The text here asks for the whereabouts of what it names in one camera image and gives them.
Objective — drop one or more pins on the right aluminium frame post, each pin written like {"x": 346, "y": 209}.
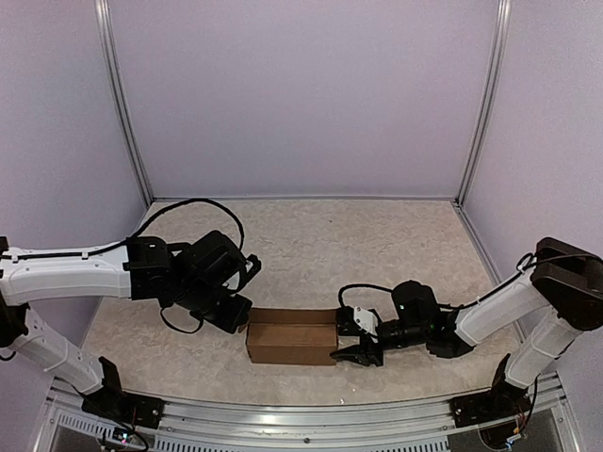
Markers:
{"x": 488, "y": 99}

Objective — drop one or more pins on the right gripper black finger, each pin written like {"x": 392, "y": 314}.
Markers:
{"x": 345, "y": 323}
{"x": 359, "y": 354}

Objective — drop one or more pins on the brown cardboard box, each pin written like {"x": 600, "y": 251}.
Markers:
{"x": 306, "y": 337}

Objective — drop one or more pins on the front aluminium rail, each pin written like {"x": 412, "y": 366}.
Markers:
{"x": 425, "y": 424}

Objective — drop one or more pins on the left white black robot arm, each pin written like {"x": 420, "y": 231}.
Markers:
{"x": 205, "y": 278}

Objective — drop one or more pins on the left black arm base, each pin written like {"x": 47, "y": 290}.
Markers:
{"x": 112, "y": 402}

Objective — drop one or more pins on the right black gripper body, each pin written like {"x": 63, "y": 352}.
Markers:
{"x": 366, "y": 340}

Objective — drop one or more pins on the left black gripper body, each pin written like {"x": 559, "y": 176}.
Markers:
{"x": 225, "y": 320}

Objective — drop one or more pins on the aluminium frame post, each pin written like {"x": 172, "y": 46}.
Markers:
{"x": 488, "y": 99}
{"x": 110, "y": 55}

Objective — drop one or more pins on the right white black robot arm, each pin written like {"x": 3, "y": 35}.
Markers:
{"x": 557, "y": 277}

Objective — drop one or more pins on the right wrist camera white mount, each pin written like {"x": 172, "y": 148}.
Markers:
{"x": 365, "y": 321}

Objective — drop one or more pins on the left aluminium frame post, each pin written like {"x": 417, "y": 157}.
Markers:
{"x": 110, "y": 55}

